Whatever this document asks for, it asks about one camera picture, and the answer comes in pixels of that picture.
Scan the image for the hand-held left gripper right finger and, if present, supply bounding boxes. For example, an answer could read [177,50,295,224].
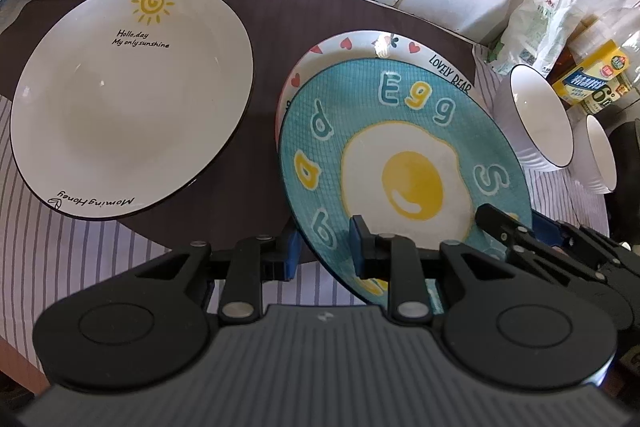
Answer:
[350,214,506,328]

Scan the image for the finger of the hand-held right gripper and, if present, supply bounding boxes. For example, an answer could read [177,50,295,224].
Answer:
[475,204,608,303]
[532,211,633,260]

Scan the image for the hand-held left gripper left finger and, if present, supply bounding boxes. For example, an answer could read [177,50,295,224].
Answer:
[132,227,303,327]

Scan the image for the teal plate with egg print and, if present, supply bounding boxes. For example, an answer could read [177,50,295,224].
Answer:
[278,57,533,305]

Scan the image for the white ribbed bowl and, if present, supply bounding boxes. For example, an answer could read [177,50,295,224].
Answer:
[570,113,618,195]
[492,64,575,172]

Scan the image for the white plate with heart rim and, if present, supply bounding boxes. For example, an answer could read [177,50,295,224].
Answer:
[274,30,476,148]

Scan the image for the white plate with sun print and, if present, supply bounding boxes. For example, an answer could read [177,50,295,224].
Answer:
[10,0,255,222]

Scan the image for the dark pot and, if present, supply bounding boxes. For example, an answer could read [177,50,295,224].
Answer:
[607,117,640,248]

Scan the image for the clear bottle with yellow label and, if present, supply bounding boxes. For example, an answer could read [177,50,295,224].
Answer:
[552,7,640,118]

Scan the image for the amber liquid bottle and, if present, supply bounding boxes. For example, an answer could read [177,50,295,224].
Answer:
[547,44,576,85]

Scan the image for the clear plastic bag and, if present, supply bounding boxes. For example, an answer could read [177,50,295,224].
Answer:
[487,0,576,75]

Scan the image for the striped patterned tablecloth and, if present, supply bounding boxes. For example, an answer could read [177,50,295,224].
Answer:
[0,0,640,358]

